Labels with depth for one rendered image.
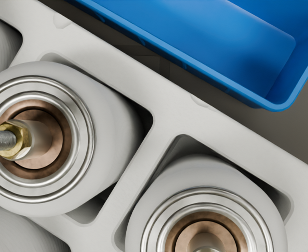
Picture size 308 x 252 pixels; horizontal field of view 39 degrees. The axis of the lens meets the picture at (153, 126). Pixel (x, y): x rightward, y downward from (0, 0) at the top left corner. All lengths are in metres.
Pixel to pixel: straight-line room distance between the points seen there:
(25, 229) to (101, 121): 0.12
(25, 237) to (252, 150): 0.17
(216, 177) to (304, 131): 0.27
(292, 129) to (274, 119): 0.02
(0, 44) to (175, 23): 0.22
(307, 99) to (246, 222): 0.29
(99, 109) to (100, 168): 0.04
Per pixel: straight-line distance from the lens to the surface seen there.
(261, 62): 0.51
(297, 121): 0.52
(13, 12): 0.36
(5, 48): 0.37
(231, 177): 0.26
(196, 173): 0.26
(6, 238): 0.32
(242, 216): 0.26
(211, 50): 0.51
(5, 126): 0.23
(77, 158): 0.26
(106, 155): 0.26
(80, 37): 0.34
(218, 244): 0.24
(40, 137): 0.25
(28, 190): 0.27
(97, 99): 0.26
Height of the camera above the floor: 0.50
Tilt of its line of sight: 85 degrees down
